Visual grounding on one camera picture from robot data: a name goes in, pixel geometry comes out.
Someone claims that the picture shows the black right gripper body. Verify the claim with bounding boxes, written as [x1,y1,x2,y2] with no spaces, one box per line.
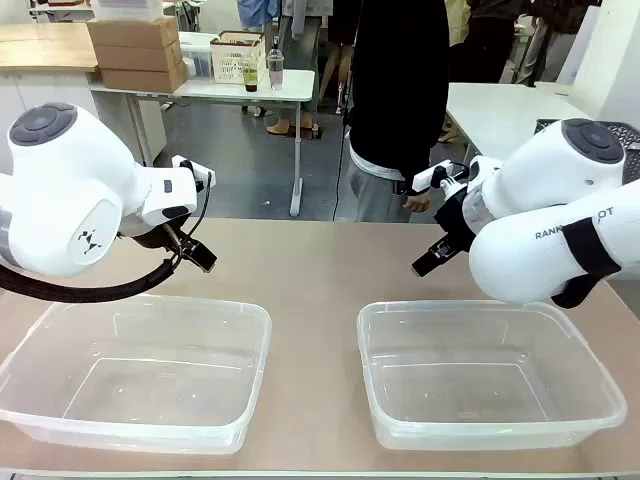
[433,184,480,249]

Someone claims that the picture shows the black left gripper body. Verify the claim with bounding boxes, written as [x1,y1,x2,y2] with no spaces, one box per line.
[132,219,198,255]

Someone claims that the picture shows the clear plastic bin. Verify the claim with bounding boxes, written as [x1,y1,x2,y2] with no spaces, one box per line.
[0,293,274,456]
[355,298,629,451]

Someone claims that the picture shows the person's left forearm black sleeve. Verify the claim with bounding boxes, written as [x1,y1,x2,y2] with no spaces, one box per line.
[407,89,451,197]

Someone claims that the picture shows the person's left hand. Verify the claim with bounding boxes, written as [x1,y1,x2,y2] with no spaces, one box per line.
[401,192,434,214]

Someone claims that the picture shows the person's grey trousers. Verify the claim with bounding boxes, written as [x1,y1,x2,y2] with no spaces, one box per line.
[347,160,437,224]

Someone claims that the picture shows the person's white shirt hem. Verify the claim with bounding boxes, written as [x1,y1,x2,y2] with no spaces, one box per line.
[348,145,407,182]

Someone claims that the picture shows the large white table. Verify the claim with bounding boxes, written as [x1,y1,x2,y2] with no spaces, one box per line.
[442,82,609,159]

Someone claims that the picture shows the person in black shirt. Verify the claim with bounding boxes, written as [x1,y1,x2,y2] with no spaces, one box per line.
[347,0,451,174]

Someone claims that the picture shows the brown cardboard box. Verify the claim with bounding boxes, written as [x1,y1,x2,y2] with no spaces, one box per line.
[93,41,184,73]
[99,62,189,94]
[87,16,180,50]

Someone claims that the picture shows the bystander in dark clothes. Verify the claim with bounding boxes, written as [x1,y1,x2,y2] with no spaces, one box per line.
[438,0,554,146]

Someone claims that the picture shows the bottle with dark liquid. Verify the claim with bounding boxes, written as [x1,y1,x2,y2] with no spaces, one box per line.
[243,55,261,94]

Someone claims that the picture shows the clear storage box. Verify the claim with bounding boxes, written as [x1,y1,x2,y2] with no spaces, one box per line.
[178,31,217,79]

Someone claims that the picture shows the white slatted crate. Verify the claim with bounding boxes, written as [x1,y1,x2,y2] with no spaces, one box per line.
[209,30,267,84]

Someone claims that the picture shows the bystander with bare legs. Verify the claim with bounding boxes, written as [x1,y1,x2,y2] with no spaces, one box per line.
[318,0,357,115]

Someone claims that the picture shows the clear bottle pink liquid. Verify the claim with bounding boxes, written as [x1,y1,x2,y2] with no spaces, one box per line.
[266,48,286,92]

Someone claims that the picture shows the bystander with tan shoes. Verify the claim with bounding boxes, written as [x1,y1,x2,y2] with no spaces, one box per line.
[264,0,321,137]

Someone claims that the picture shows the white board panel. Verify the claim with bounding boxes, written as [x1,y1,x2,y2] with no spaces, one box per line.
[556,4,640,121]

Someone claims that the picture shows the wooden table top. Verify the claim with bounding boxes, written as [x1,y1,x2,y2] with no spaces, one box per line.
[0,22,100,75]

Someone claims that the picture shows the white plastic container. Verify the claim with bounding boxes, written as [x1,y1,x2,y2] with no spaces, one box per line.
[89,0,167,24]

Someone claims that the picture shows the thin black camera cable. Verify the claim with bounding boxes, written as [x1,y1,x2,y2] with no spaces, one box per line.
[177,171,214,251]

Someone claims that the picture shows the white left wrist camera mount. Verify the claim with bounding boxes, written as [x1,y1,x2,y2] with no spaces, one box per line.
[172,155,217,189]

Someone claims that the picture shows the black sleeved left arm cable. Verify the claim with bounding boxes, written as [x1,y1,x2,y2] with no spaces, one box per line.
[0,254,179,305]

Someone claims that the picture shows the black right arm cable strap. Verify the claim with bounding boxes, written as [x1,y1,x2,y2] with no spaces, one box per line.
[549,217,624,310]

